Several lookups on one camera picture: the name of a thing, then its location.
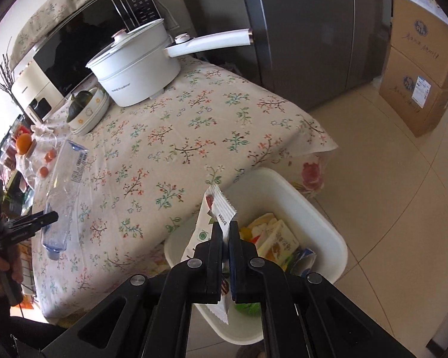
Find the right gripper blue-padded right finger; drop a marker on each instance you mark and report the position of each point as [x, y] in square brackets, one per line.
[304, 316]

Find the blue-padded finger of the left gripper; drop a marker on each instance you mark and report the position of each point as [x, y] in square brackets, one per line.
[47, 219]
[25, 219]

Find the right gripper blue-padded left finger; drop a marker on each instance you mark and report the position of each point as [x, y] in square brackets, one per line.
[144, 317]

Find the clear plastic water bottle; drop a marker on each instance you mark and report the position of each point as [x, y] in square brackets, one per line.
[61, 197]

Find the blue white milk carton box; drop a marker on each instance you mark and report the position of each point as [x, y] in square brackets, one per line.
[301, 262]

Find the yellow bread package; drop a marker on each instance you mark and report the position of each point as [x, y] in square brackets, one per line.
[273, 239]

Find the torn nut snack wrapper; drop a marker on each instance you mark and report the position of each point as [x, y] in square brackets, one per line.
[209, 244]

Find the green snack bag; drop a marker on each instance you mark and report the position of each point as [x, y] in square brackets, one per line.
[252, 310]

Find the white plastic trash bin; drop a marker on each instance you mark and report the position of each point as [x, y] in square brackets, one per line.
[298, 225]

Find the small tangerine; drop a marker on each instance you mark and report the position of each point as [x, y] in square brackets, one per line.
[43, 172]
[50, 156]

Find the large orange fruit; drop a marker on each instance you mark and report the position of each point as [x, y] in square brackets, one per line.
[23, 143]

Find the white stacked plate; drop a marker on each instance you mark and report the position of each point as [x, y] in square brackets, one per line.
[91, 115]

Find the white ceramic bowl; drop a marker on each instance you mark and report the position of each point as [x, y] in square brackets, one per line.
[85, 107]

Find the dark green squash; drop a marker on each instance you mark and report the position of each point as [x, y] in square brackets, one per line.
[78, 103]

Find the floral tablecloth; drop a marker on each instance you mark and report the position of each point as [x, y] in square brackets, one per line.
[149, 165]

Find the dried branches in vase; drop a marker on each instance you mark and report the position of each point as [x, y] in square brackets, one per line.
[7, 78]

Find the black microwave oven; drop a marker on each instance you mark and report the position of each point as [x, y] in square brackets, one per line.
[63, 54]

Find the floral microwave cover cloth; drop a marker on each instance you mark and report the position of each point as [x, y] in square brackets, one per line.
[48, 16]

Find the white electric cooking pot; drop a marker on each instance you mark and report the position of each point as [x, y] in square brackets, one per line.
[139, 65]

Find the lower cardboard box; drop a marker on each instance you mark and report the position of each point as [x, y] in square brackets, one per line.
[412, 94]

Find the cardboard box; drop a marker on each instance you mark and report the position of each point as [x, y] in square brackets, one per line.
[412, 94]
[422, 37]

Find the grey refrigerator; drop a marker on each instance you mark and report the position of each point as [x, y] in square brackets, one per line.
[307, 51]

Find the upper cardboard box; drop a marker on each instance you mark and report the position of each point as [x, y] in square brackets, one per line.
[422, 37]

